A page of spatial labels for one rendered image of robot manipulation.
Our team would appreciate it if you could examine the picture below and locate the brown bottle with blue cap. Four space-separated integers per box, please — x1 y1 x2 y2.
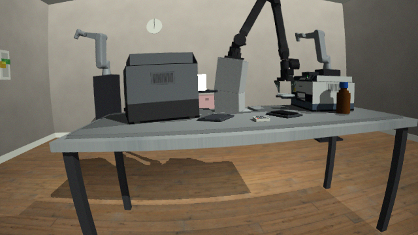
336 82 351 114

